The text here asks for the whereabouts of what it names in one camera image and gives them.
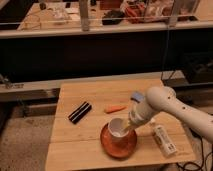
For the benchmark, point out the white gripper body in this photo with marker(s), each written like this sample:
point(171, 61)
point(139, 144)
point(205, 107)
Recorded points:
point(139, 115)

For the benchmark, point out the white ceramic cup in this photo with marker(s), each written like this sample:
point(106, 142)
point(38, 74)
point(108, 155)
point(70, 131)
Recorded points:
point(116, 128)

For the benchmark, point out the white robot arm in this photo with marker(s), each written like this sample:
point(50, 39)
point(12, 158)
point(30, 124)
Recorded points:
point(163, 99)

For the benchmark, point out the orange ceramic bowl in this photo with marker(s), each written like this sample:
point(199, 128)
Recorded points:
point(119, 149)

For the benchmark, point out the orange carrot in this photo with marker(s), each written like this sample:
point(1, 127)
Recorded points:
point(113, 109)

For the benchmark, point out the white plastic bottle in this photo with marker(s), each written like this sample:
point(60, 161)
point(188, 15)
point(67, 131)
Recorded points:
point(162, 139)

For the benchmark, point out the black rectangular block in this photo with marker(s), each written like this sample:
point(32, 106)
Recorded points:
point(80, 112)

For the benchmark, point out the black bag on shelf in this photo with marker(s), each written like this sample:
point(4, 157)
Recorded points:
point(112, 17)

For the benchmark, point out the metal frame post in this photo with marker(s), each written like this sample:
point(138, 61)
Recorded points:
point(83, 8)

